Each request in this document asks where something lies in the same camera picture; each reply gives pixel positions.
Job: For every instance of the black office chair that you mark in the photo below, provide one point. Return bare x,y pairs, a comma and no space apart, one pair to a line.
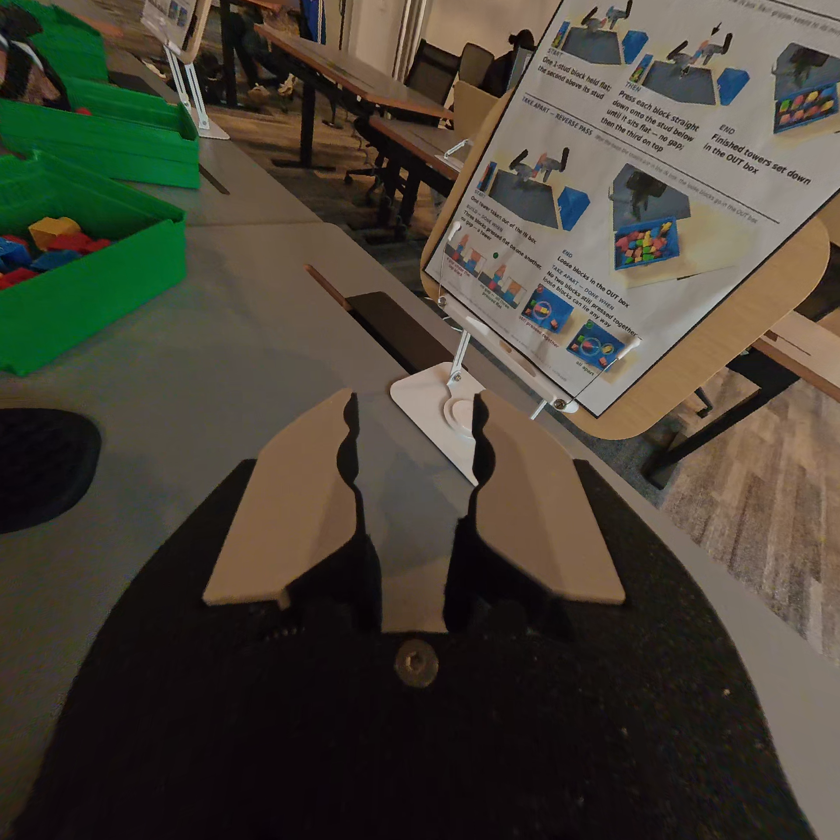
433,69
374,164

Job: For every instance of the instruction poster board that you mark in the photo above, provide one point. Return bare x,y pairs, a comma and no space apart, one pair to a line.
722,354

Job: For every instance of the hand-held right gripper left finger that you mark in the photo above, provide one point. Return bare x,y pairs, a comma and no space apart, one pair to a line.
282,518

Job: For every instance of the rounded wooden board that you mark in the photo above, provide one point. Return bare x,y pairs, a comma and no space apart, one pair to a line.
472,105

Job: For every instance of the long wooden desk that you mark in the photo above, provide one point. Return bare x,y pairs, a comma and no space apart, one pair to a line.
341,65

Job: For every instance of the clear acrylic sign holder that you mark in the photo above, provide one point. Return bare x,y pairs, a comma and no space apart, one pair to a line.
457,149

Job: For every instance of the pile of coloured toy blocks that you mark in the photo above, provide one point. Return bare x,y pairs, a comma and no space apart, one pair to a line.
52,246

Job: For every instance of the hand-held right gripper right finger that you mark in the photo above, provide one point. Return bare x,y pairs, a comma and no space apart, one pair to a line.
544,518

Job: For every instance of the laminated instruction sheet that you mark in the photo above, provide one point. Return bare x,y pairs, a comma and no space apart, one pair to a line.
656,197
167,16

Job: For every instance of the green plastic bin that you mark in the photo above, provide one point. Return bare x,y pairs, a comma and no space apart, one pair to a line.
72,46
98,302
118,141

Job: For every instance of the black textured mat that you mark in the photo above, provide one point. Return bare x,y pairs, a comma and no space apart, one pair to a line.
39,466

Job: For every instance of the wooden desk black legs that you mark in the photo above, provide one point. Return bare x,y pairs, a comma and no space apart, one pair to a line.
420,141
800,341

